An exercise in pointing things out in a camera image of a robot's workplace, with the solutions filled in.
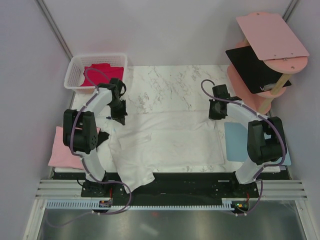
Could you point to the white plastic basket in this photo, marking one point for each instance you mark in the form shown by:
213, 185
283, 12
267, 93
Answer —
74, 75

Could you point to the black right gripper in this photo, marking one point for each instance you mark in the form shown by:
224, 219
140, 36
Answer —
212, 116

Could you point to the red t shirt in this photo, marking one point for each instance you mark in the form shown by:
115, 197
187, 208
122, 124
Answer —
101, 74

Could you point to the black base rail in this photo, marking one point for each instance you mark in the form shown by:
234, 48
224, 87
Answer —
204, 187

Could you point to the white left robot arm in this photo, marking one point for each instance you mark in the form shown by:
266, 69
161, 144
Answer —
80, 129

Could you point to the black square sheet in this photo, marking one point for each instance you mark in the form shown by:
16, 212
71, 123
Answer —
255, 74

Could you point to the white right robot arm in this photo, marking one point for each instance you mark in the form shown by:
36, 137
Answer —
266, 144

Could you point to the pink wooden shelf stand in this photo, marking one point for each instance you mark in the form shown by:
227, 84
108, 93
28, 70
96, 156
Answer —
274, 43

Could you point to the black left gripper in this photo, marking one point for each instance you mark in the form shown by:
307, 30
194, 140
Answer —
120, 117

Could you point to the pink t shirt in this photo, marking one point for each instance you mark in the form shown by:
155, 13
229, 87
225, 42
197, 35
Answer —
61, 156

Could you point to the white slotted cable duct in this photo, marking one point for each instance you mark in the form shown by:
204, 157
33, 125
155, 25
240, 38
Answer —
100, 205

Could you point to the black t shirt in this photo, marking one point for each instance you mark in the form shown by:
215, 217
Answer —
102, 137

